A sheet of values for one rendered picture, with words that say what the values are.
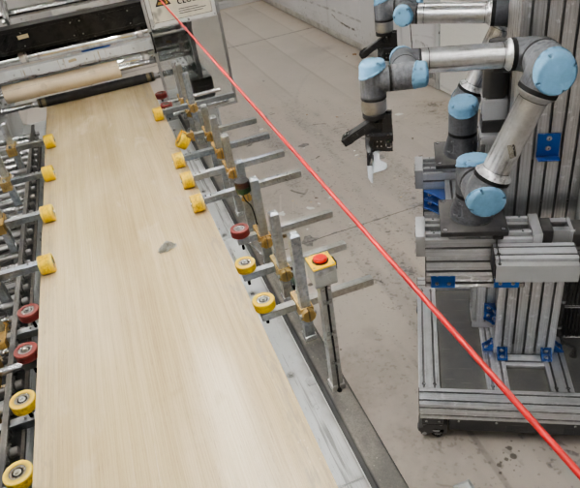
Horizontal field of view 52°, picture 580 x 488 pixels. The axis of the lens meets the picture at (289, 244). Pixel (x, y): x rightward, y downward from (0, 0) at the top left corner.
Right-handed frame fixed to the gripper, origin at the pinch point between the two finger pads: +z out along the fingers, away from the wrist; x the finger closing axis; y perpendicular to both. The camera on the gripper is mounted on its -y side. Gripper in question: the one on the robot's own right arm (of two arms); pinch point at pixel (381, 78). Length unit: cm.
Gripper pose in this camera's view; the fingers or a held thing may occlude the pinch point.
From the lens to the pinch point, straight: 266.1
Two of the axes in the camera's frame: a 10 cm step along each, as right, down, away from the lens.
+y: 9.8, -0.2, -2.1
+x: 1.6, -5.7, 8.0
